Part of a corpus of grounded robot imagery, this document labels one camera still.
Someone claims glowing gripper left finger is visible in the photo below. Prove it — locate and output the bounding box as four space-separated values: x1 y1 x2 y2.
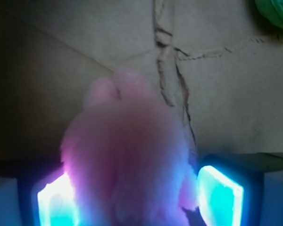
0 162 82 226

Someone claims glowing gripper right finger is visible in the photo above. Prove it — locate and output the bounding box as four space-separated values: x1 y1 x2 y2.
194 154 283 226

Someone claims pink plush bunny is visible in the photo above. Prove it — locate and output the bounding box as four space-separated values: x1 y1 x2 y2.
60 70 198 226

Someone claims green textured ball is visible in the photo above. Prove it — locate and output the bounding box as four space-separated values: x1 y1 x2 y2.
255 0 283 29

